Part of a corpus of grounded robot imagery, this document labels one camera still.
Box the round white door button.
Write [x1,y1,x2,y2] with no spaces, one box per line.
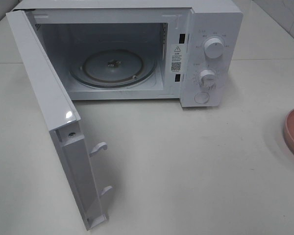
[194,92,209,104]

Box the white timer knob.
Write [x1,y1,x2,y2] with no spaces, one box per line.
[199,70,217,88]

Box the white microwave door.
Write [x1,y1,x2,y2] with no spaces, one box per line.
[6,10,112,230]

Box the white warning label sticker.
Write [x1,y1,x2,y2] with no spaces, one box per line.
[170,44,185,73]

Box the white microwave oven body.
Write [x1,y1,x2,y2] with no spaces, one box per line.
[11,0,243,107]

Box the upper white power knob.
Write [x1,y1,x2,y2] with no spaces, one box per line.
[203,36,224,59]

